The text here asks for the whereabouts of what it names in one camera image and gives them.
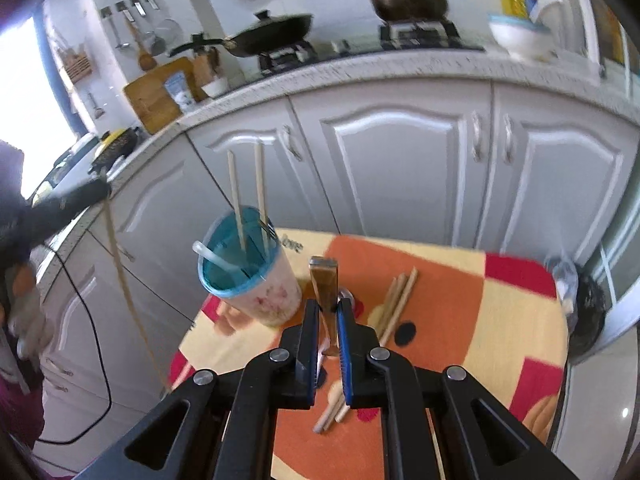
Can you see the knife block with black knives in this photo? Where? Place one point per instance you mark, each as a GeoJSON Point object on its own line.
{"type": "Point", "coordinates": [205, 62]}

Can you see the teal-lidded utensil holder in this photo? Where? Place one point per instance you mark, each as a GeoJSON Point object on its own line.
{"type": "Point", "coordinates": [265, 290]}

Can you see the bunch of wooden chopsticks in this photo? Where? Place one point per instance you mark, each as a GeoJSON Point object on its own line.
{"type": "Point", "coordinates": [395, 300]}

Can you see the wooden cutting board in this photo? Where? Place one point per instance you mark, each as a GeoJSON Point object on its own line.
{"type": "Point", "coordinates": [150, 100]}

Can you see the black glass gas stove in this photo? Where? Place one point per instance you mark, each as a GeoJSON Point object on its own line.
{"type": "Point", "coordinates": [400, 37]}

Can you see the wooden chopstick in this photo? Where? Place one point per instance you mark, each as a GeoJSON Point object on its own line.
{"type": "Point", "coordinates": [260, 185]}
{"type": "Point", "coordinates": [131, 295]}
{"type": "Point", "coordinates": [236, 195]}

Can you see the hanging wall scraper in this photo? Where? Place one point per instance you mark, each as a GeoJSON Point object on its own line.
{"type": "Point", "coordinates": [95, 105]}

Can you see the white bowl with blue rim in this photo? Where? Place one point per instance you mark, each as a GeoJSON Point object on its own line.
{"type": "Point", "coordinates": [522, 40]}

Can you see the white and blue tube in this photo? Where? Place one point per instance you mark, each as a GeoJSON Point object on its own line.
{"type": "Point", "coordinates": [180, 92]}

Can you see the hanging slotted spoon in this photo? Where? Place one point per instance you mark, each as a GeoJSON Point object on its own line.
{"type": "Point", "coordinates": [150, 35]}

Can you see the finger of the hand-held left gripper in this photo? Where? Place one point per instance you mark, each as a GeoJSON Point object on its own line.
{"type": "Point", "coordinates": [82, 200]}

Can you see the black wok with lid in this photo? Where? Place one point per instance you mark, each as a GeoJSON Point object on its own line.
{"type": "Point", "coordinates": [270, 32]}

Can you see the speckled stone countertop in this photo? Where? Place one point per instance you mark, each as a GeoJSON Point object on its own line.
{"type": "Point", "coordinates": [360, 67]}

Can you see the person's left hand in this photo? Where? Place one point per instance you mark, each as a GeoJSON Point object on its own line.
{"type": "Point", "coordinates": [30, 310]}

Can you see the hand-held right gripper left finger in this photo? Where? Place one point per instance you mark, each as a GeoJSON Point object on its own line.
{"type": "Point", "coordinates": [311, 345]}

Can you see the white ceramic soup spoon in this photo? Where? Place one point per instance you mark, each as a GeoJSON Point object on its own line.
{"type": "Point", "coordinates": [215, 255]}

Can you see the small metal stove knob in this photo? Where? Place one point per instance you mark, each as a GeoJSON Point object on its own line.
{"type": "Point", "coordinates": [341, 47]}

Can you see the hanging wooden spatula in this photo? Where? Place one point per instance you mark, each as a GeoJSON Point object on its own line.
{"type": "Point", "coordinates": [145, 57]}

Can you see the wooden wall chopstick rack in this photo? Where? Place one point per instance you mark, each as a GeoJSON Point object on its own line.
{"type": "Point", "coordinates": [75, 65]}

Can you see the hanging metal ladle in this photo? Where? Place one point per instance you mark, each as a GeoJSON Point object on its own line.
{"type": "Point", "coordinates": [114, 30]}

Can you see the black trash bin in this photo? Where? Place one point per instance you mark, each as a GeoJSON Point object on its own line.
{"type": "Point", "coordinates": [592, 310]}

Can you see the yellow and black pot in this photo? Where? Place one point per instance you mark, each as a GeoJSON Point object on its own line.
{"type": "Point", "coordinates": [117, 147]}

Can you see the white cabinet door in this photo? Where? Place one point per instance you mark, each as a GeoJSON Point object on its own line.
{"type": "Point", "coordinates": [395, 160]}
{"type": "Point", "coordinates": [145, 280]}
{"type": "Point", "coordinates": [260, 125]}
{"type": "Point", "coordinates": [565, 170]}

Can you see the orange patterned tablecloth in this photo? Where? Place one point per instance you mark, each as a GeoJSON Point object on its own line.
{"type": "Point", "coordinates": [450, 310]}

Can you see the clear plastic bag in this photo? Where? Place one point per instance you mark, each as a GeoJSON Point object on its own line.
{"type": "Point", "coordinates": [562, 280]}

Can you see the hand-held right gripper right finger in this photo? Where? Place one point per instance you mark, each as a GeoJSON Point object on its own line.
{"type": "Point", "coordinates": [346, 355]}

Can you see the person's left forearm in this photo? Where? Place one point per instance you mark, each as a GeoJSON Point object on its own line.
{"type": "Point", "coordinates": [20, 405]}

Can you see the white ladle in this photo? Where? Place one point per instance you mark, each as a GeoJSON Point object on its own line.
{"type": "Point", "coordinates": [547, 5]}

